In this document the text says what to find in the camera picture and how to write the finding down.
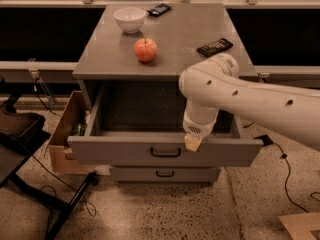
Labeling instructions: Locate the black snack packet rear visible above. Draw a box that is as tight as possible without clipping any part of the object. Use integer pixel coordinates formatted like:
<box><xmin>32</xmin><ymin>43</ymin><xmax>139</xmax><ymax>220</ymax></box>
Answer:
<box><xmin>147</xmin><ymin>3</ymin><xmax>172</xmax><ymax>17</ymax></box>

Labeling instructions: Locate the red apple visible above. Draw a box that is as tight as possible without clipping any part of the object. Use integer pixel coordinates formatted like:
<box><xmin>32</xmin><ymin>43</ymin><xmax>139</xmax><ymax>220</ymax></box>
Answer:
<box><xmin>134</xmin><ymin>37</ymin><xmax>158</xmax><ymax>63</ymax></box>

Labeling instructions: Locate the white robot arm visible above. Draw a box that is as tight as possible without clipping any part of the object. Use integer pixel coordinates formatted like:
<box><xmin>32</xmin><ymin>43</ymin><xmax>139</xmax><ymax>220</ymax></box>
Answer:
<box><xmin>179</xmin><ymin>53</ymin><xmax>320</xmax><ymax>151</ymax></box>

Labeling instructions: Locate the cardboard sheet on floor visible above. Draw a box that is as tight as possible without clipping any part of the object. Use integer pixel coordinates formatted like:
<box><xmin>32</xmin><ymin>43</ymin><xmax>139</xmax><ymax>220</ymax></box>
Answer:
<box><xmin>279</xmin><ymin>212</ymin><xmax>320</xmax><ymax>240</ymax></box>

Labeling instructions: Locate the grey drawer cabinet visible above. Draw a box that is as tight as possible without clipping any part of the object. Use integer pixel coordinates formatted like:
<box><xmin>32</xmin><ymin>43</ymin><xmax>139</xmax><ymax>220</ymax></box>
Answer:
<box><xmin>72</xmin><ymin>2</ymin><xmax>259</xmax><ymax>186</ymax></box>

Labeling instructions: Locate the black power adapter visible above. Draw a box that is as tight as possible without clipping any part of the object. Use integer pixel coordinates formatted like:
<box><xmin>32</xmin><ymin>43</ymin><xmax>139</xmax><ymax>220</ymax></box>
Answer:
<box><xmin>258</xmin><ymin>134</ymin><xmax>274</xmax><ymax>147</ymax></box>

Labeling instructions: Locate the black floor cable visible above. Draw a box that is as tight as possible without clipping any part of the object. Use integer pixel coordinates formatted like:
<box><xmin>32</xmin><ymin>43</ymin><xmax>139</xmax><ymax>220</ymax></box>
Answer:
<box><xmin>242</xmin><ymin>121</ymin><xmax>320</xmax><ymax>213</ymax></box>
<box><xmin>31</xmin><ymin>77</ymin><xmax>98</xmax><ymax>217</ymax></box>

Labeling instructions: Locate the grey top drawer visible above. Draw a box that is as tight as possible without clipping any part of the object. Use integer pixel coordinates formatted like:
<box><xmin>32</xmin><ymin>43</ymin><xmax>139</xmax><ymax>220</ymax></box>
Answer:
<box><xmin>68</xmin><ymin>80</ymin><xmax>262</xmax><ymax>167</ymax></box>

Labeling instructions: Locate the white bowl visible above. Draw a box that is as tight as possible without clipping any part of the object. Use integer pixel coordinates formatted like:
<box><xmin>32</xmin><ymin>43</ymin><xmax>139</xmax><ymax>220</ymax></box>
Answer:
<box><xmin>113</xmin><ymin>7</ymin><xmax>146</xmax><ymax>33</ymax></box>

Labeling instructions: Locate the grey bottom drawer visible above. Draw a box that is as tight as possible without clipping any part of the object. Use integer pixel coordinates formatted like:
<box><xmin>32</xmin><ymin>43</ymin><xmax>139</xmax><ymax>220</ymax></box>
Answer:
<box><xmin>110</xmin><ymin>167</ymin><xmax>220</xmax><ymax>183</ymax></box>

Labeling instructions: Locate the black floor cable left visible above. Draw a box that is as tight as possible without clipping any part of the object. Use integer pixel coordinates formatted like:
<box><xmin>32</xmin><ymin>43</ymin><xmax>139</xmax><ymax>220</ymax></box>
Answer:
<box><xmin>31</xmin><ymin>77</ymin><xmax>98</xmax><ymax>217</ymax></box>

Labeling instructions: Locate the black folding table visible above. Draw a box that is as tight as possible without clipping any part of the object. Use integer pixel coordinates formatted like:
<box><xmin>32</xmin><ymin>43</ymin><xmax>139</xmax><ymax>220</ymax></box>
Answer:
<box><xmin>0</xmin><ymin>90</ymin><xmax>98</xmax><ymax>240</ymax></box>

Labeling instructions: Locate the cardboard box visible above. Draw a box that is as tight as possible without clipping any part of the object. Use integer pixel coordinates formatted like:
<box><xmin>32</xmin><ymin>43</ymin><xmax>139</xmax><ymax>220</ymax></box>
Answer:
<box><xmin>48</xmin><ymin>91</ymin><xmax>95</xmax><ymax>174</ymax></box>

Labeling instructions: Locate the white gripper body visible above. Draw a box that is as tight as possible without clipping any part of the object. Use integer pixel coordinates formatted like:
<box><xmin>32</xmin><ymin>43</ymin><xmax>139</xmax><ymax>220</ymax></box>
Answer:
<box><xmin>183</xmin><ymin>113</ymin><xmax>217</xmax><ymax>138</ymax></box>

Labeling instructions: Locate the black snack bar right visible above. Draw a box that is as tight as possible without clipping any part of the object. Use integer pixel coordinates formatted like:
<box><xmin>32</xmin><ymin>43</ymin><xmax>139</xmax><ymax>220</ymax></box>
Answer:
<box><xmin>196</xmin><ymin>38</ymin><xmax>233</xmax><ymax>57</ymax></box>

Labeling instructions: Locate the grey drawer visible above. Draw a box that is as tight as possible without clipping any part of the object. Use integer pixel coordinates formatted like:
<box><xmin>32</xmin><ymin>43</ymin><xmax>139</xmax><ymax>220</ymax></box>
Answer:
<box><xmin>110</xmin><ymin>167</ymin><xmax>220</xmax><ymax>183</ymax></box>
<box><xmin>68</xmin><ymin>80</ymin><xmax>262</xmax><ymax>167</ymax></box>

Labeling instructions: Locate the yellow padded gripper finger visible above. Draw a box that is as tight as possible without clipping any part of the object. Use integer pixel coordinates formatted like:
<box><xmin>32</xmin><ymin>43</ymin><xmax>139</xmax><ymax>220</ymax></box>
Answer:
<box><xmin>184</xmin><ymin>133</ymin><xmax>202</xmax><ymax>152</ymax></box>

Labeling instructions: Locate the green can in box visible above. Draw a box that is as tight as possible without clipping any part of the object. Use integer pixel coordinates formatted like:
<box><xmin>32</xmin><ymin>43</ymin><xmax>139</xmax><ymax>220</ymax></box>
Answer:
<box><xmin>72</xmin><ymin>123</ymin><xmax>87</xmax><ymax>136</ymax></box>

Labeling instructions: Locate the black floor cable right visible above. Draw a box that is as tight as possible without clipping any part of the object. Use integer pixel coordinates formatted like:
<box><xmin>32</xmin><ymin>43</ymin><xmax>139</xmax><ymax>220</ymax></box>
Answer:
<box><xmin>242</xmin><ymin>121</ymin><xmax>320</xmax><ymax>213</ymax></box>

